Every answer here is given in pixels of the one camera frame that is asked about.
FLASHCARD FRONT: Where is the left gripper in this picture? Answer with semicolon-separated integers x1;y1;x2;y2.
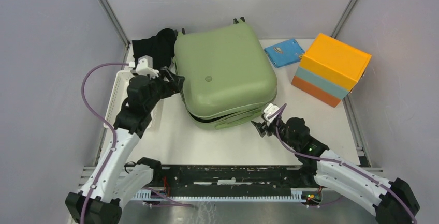
145;66;184;111

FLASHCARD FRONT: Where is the green hard-shell suitcase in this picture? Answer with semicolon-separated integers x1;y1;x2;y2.
174;18;277;130

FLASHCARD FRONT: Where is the white plastic basket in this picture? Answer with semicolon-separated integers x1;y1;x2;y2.
105;70;164;131

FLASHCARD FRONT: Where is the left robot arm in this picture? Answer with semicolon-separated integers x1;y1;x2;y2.
65;67;185;223

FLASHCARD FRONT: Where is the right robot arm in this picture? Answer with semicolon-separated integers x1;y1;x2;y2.
252;117;420;223

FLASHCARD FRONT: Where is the black cloth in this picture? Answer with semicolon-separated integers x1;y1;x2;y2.
131;28;177;70

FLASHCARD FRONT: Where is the blue pouch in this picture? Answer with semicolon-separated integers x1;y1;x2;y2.
264;39;305;68

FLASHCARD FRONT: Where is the orange blue stacked box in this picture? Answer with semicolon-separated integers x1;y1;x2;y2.
291;33;372;108

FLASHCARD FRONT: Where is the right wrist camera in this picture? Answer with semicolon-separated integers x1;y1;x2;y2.
261;103;285;126

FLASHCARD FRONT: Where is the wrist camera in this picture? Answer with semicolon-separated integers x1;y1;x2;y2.
261;103;285;126
135;55;159;79

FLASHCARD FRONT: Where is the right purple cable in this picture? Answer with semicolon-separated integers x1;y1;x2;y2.
274;104;417;224

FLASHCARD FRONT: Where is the purple cable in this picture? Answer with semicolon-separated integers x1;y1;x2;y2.
79;62;196;224
274;104;417;224

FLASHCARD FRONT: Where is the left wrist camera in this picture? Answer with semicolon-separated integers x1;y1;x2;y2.
135;55;159;79

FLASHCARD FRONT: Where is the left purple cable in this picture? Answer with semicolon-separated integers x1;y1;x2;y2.
79;62;196;224

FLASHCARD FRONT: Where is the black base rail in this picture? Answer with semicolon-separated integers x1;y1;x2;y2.
148;165;319;201

